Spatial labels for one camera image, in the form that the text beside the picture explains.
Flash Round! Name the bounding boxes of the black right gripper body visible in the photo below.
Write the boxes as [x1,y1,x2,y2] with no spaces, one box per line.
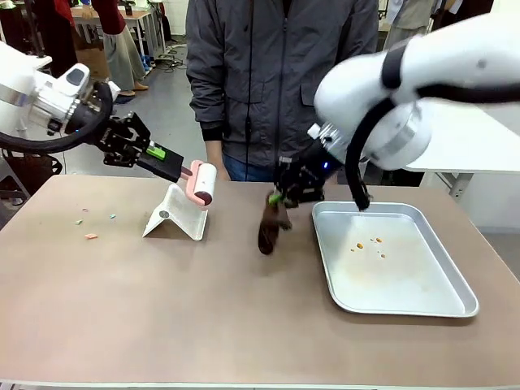
[273,139,340,209]

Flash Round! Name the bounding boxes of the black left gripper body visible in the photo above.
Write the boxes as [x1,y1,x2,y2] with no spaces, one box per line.
[98,110,153,169]

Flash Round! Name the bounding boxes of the black grip block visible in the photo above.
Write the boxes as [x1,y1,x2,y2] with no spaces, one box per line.
[136,149,184,184]

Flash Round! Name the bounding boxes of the brown cloth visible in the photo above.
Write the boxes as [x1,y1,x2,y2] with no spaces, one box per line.
[257,193,294,257]

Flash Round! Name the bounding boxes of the pink white lint roller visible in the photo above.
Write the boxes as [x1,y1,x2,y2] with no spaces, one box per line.
[180,160,219,210]

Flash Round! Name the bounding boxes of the person's right forearm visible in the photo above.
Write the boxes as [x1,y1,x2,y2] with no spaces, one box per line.
[190,76,229,143]

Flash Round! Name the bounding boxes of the person's right hand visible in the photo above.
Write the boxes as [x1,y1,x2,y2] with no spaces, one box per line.
[205,141,231,182]

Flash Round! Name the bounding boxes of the blue jeans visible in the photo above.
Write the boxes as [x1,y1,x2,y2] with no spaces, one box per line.
[222,153,282,183]

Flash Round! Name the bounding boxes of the white folded roller stand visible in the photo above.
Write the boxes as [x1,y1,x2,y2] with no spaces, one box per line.
[141,183,209,242]

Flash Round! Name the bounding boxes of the cardboard box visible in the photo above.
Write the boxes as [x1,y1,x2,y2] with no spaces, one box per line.
[75,46,111,81]

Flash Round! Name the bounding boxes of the person in grey trousers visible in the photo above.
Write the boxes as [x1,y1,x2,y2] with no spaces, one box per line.
[82,0,150,97]

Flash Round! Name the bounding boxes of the person in grey jacket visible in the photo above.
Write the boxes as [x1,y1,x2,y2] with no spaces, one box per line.
[185,0,379,171]

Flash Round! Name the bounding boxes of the small white table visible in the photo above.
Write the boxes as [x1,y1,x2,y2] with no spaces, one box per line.
[24,54,54,76]

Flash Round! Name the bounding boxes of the silver metal tray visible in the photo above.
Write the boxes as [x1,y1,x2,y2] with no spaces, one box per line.
[311,201,480,319]

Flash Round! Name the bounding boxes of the wooden background table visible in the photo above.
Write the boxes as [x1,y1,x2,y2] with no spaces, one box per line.
[71,6,166,56]

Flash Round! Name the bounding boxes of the person in red and black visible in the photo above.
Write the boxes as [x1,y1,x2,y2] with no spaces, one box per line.
[34,0,80,80]

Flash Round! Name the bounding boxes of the large white table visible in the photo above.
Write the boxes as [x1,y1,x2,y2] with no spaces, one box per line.
[401,101,520,204]

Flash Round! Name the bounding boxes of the person in grey vest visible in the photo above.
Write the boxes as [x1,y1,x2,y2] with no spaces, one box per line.
[383,0,439,46]

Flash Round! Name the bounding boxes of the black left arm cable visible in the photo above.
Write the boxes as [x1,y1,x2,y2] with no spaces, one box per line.
[0,80,114,155]

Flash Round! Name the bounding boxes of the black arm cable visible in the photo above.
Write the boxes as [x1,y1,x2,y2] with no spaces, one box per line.
[0,80,114,155]
[344,83,520,212]

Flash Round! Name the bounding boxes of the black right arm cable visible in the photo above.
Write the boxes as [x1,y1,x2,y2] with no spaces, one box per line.
[344,83,520,212]

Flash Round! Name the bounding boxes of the black earphone cord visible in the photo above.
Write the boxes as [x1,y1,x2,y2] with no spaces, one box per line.
[242,0,255,182]

